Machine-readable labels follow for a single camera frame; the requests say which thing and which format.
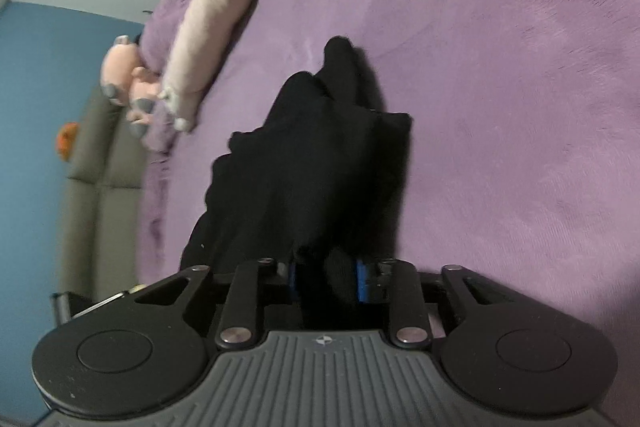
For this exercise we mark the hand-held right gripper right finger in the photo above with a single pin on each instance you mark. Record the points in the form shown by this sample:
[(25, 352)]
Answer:
[(361, 282)]

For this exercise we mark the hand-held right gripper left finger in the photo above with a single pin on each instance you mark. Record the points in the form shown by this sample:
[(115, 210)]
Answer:
[(293, 282)]

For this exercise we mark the black garment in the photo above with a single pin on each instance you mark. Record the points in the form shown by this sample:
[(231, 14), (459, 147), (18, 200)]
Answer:
[(310, 167)]

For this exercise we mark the grey upholstered headboard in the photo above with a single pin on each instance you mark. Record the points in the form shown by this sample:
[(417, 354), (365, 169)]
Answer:
[(100, 207)]

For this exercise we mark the purple fleece blanket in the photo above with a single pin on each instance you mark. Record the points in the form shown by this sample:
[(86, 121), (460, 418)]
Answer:
[(490, 82)]

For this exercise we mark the orange object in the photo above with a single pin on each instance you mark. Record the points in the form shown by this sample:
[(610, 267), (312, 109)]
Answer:
[(67, 139)]

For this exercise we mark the pink plush toy grey paws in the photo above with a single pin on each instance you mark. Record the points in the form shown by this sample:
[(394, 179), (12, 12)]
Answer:
[(125, 72)]

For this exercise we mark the long plush toy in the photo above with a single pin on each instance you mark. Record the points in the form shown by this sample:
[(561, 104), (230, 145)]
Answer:
[(210, 22)]

